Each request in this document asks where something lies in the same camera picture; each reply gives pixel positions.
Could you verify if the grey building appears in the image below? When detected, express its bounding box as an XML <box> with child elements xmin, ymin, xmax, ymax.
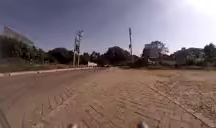
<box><xmin>2</xmin><ymin>24</ymin><xmax>34</xmax><ymax>47</ymax></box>

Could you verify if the row of dark trees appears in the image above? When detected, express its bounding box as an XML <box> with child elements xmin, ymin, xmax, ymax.
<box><xmin>0</xmin><ymin>34</ymin><xmax>144</xmax><ymax>67</ymax></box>

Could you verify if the tree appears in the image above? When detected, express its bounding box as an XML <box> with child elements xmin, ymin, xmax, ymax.
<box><xmin>150</xmin><ymin>40</ymin><xmax>171</xmax><ymax>57</ymax></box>

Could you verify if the red brick path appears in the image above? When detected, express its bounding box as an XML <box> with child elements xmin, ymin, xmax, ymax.
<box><xmin>29</xmin><ymin>66</ymin><xmax>216</xmax><ymax>128</ymax></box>

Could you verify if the low building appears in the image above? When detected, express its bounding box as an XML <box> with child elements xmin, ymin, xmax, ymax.
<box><xmin>173</xmin><ymin>47</ymin><xmax>206</xmax><ymax>66</ymax></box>

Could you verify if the grass verge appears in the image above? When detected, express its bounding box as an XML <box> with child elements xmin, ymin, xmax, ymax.
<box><xmin>0</xmin><ymin>61</ymin><xmax>78</xmax><ymax>74</ymax></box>

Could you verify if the tall leaning pole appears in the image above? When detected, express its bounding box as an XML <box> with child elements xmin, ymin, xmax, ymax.
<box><xmin>128</xmin><ymin>27</ymin><xmax>134</xmax><ymax>64</ymax></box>

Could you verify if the grey asphalt road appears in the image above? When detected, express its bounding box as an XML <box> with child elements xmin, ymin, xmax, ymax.
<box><xmin>0</xmin><ymin>67</ymin><xmax>108</xmax><ymax>128</ymax></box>

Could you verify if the pale kerb beyond road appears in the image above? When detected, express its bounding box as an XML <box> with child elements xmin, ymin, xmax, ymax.
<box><xmin>0</xmin><ymin>66</ymin><xmax>98</xmax><ymax>78</ymax></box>

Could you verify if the low white wall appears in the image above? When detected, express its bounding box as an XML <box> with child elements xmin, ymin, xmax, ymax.
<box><xmin>87</xmin><ymin>61</ymin><xmax>99</xmax><ymax>68</ymax></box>

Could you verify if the utility pole with transformer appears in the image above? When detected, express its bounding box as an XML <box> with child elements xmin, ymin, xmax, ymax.
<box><xmin>72</xmin><ymin>29</ymin><xmax>85</xmax><ymax>68</ymax></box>

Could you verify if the bare brown dirt ground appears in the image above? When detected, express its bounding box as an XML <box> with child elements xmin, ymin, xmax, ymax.
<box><xmin>139</xmin><ymin>68</ymin><xmax>216</xmax><ymax>128</ymax></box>

